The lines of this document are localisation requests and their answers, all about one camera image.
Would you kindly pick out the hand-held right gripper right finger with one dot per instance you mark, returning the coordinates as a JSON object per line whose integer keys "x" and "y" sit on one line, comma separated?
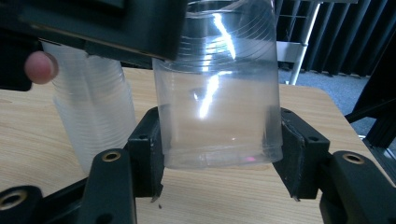
{"x": 302, "y": 155}

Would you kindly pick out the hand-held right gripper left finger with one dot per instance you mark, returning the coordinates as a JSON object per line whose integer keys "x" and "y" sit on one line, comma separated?
{"x": 146, "y": 155}

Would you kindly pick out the stack of clear plastic cups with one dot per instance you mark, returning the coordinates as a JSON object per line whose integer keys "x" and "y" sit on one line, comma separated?
{"x": 93, "y": 109}

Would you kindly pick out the clear disposable cup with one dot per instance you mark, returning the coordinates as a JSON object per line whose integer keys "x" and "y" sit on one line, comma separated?
{"x": 218, "y": 118}

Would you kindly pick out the black tripod stand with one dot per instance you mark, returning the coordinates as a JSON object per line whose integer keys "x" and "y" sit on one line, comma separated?
{"x": 378, "y": 93}

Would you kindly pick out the dark curtain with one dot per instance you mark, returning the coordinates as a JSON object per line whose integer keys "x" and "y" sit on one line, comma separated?
{"x": 345, "y": 34}

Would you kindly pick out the white metal stand frame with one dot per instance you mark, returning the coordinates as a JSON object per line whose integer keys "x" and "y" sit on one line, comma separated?
{"x": 288, "y": 51}

